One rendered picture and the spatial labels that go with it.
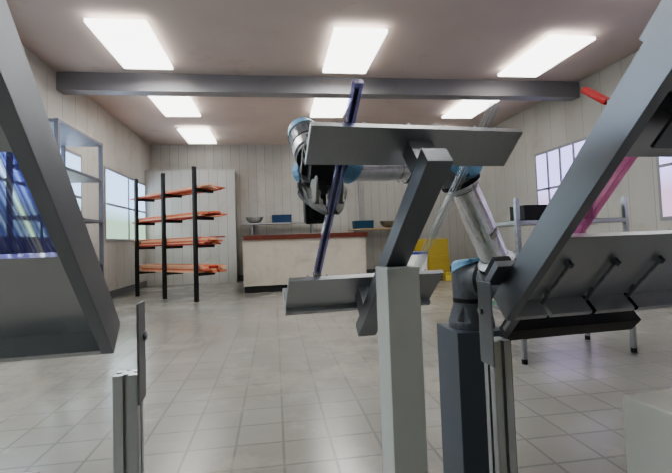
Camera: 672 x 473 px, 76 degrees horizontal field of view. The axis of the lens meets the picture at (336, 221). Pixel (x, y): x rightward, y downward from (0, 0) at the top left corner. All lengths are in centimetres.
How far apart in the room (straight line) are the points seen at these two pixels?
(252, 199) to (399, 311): 991
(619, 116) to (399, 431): 59
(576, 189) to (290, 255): 708
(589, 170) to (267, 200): 998
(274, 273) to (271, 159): 381
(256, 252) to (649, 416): 722
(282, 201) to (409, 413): 990
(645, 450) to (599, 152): 42
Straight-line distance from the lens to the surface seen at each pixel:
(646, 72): 74
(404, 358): 77
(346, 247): 781
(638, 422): 78
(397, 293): 74
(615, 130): 76
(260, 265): 772
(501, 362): 100
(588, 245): 97
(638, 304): 120
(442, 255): 881
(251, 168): 1069
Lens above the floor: 86
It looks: 3 degrees up
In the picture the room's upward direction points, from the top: 2 degrees counter-clockwise
